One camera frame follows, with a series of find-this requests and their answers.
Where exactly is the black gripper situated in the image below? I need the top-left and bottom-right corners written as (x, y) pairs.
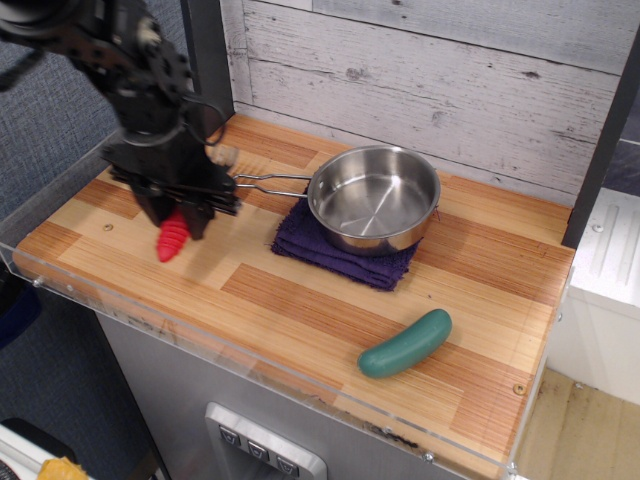
top-left (101, 128), bottom-right (239, 240)

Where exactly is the white cabinet at right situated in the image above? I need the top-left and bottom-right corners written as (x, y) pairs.
top-left (547, 188), bottom-right (639, 404)

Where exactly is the red-handled grey fork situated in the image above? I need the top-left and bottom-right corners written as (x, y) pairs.
top-left (156, 145), bottom-right (239, 263)

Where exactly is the dark grey post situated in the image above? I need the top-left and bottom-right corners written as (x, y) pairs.
top-left (181, 0), bottom-right (235, 129)
top-left (562, 30), bottom-right (639, 249)

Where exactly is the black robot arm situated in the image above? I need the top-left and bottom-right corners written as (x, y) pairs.
top-left (1, 1), bottom-right (240, 240)

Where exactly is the dark grey left post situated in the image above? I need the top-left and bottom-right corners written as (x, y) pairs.
top-left (181, 0), bottom-right (235, 129)

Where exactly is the black braided cable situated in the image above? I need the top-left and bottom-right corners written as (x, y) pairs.
top-left (0, 49), bottom-right (44, 94)

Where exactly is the silver button panel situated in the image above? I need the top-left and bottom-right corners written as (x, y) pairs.
top-left (205, 402), bottom-right (328, 479)

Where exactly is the purple folded cloth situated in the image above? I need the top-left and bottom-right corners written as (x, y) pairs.
top-left (271, 199), bottom-right (419, 291)

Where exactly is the silver toy appliance cabinet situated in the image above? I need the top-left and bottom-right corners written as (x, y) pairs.
top-left (99, 315), bottom-right (506, 479)

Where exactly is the green toy cucumber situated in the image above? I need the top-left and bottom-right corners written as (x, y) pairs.
top-left (357, 309), bottom-right (453, 379)

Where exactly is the stainless steel pot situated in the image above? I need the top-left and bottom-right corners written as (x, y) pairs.
top-left (233, 145), bottom-right (441, 257)

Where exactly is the dark grey right post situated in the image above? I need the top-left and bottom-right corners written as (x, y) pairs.
top-left (562, 30), bottom-right (639, 249)

